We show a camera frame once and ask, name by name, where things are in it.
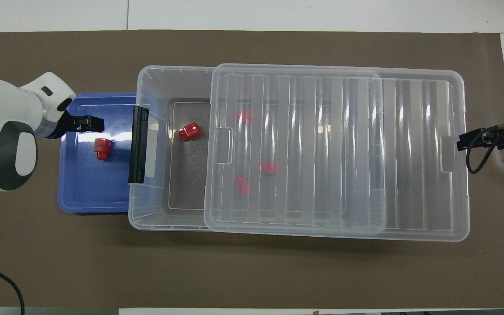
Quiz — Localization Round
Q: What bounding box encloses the blue plastic tray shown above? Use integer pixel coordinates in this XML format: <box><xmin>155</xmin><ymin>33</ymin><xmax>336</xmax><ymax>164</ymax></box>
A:
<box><xmin>57</xmin><ymin>92</ymin><xmax>138</xmax><ymax>214</ymax></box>

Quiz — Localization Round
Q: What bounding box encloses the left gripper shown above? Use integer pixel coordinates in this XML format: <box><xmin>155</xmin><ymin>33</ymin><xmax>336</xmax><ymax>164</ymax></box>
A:
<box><xmin>47</xmin><ymin>110</ymin><xmax>80</xmax><ymax>140</ymax></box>

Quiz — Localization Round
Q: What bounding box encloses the clear plastic storage box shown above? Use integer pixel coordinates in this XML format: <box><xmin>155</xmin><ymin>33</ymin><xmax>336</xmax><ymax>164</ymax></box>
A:
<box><xmin>128</xmin><ymin>66</ymin><xmax>387</xmax><ymax>232</ymax></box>

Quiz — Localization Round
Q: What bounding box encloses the black box latch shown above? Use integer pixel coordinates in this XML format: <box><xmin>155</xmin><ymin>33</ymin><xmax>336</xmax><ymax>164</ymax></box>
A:
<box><xmin>128</xmin><ymin>106</ymin><xmax>150</xmax><ymax>184</ymax></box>

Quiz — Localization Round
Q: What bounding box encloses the clear plastic box lid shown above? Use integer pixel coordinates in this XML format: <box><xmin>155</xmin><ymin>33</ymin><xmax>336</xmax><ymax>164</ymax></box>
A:
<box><xmin>203</xmin><ymin>63</ymin><xmax>471</xmax><ymax>242</ymax></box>

